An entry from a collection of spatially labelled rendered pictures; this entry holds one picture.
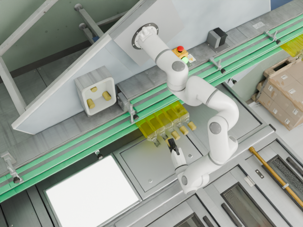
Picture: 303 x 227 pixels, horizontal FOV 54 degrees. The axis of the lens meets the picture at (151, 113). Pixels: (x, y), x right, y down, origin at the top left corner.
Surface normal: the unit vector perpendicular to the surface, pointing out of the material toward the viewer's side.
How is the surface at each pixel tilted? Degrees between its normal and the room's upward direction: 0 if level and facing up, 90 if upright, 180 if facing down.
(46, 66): 90
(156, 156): 90
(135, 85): 90
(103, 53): 0
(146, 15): 3
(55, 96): 0
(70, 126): 90
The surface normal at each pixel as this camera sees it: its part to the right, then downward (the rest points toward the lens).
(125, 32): 0.56, 0.72
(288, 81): 0.07, -0.47
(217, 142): -0.49, 0.30
